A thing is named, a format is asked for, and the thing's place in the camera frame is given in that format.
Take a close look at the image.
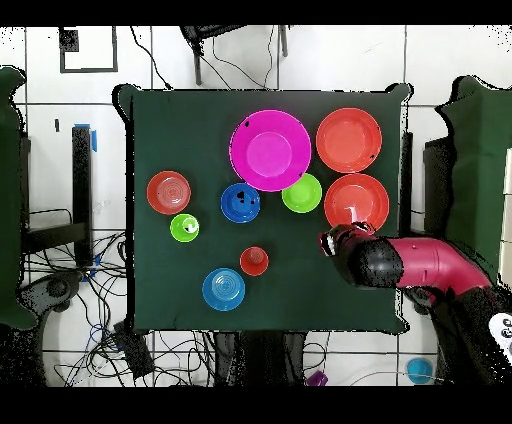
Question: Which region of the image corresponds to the small orange bowl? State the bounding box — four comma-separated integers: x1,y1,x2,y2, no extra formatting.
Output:
146,170,192,216

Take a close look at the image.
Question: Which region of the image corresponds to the green cloth on side table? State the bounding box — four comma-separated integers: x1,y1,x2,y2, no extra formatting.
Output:
434,75,512,283
0,65,39,331

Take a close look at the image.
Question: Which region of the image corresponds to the orange cup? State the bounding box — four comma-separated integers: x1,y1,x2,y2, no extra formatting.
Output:
239,245,270,277

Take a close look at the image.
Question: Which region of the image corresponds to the cable tangle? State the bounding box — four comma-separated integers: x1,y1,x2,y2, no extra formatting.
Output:
19,229,217,387

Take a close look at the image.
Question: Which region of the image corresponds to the black power strip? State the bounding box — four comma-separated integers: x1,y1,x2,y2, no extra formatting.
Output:
113,320,156,379

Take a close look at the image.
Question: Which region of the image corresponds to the dark green table cloth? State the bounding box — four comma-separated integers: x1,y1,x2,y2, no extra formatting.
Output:
111,81,413,334

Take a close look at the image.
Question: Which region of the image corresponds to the grey pedestal foot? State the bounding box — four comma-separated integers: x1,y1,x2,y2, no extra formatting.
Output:
15,270,85,314
403,286,435,317

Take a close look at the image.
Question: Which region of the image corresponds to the dark blue bowl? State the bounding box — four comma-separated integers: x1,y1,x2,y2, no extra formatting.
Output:
220,182,262,224

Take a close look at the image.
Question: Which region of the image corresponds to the green bowl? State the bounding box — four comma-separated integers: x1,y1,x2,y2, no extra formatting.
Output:
281,172,323,214

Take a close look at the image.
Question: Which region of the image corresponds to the blue cup on floor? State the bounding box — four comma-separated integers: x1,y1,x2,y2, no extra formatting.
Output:
406,357,435,386

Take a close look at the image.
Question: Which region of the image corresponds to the black table frame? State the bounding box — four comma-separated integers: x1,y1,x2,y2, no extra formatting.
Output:
17,123,98,268
399,131,455,241

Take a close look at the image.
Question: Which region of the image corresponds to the large orange bowl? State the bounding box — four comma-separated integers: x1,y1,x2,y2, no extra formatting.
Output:
315,107,383,174
323,172,390,238

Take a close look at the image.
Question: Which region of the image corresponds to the green cup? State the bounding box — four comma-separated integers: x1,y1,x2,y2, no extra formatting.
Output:
169,213,201,244

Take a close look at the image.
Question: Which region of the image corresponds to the large pink bowl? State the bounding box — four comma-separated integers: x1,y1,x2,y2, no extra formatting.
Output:
228,109,313,193

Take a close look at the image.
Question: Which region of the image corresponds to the small light blue bowl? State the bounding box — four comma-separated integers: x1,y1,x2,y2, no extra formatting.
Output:
201,267,246,312

